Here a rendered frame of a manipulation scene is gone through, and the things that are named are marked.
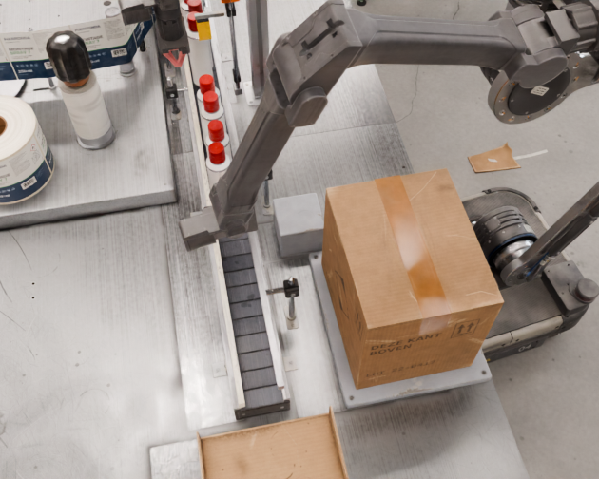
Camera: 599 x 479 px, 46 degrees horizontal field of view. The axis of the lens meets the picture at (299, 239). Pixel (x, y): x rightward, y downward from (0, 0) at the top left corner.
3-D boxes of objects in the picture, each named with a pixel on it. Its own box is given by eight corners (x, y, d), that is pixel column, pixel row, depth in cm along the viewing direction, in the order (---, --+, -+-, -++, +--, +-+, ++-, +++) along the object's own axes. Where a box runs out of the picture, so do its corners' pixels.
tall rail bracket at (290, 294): (263, 316, 149) (260, 276, 135) (297, 310, 150) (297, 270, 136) (265, 329, 147) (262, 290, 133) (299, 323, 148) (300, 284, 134)
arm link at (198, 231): (244, 223, 123) (231, 181, 126) (182, 242, 122) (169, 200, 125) (249, 246, 134) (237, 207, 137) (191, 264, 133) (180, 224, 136)
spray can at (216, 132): (211, 179, 163) (201, 117, 146) (233, 175, 163) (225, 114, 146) (214, 196, 160) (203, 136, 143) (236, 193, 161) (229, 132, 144)
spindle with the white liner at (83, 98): (77, 124, 172) (40, 27, 147) (114, 120, 173) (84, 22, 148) (78, 152, 167) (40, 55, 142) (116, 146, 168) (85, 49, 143)
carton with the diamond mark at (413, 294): (320, 262, 154) (325, 187, 131) (425, 243, 157) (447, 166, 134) (356, 391, 138) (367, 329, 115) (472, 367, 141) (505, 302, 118)
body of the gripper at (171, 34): (161, 56, 155) (154, 28, 149) (156, 26, 161) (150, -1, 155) (189, 51, 156) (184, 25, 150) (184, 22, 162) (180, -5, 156)
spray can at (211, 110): (206, 151, 167) (196, 88, 150) (228, 148, 168) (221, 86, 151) (209, 168, 165) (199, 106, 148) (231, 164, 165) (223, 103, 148)
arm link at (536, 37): (589, 34, 104) (572, 6, 105) (528, 49, 102) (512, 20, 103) (563, 71, 112) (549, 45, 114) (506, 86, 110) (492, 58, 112)
